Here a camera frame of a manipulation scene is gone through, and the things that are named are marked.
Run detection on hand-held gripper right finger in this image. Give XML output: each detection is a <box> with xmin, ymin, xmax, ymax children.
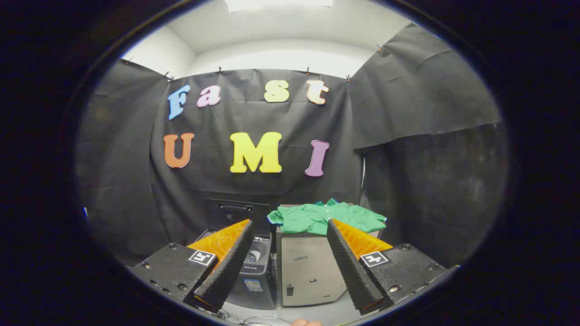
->
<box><xmin>326</xmin><ymin>218</ymin><xmax>458</xmax><ymax>316</ymax></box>

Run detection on thin black cables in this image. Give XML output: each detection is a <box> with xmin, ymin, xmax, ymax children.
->
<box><xmin>199</xmin><ymin>308</ymin><xmax>290</xmax><ymax>326</ymax></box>

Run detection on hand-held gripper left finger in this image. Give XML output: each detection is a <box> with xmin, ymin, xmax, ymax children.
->
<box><xmin>128</xmin><ymin>219</ymin><xmax>254</xmax><ymax>313</ymax></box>

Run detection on dark grey washing machine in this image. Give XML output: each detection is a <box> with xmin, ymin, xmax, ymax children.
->
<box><xmin>195</xmin><ymin>229</ymin><xmax>278</xmax><ymax>310</ymax></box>

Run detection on green polo shirt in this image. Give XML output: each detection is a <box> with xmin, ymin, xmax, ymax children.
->
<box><xmin>267</xmin><ymin>198</ymin><xmax>388</xmax><ymax>237</ymax></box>

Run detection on white ceiling light panel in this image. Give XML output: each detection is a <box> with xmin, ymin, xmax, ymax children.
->
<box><xmin>225</xmin><ymin>0</ymin><xmax>334</xmax><ymax>13</ymax></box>

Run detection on grey metal cabinet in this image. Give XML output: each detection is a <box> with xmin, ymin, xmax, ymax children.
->
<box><xmin>275</xmin><ymin>204</ymin><xmax>386</xmax><ymax>307</ymax></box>

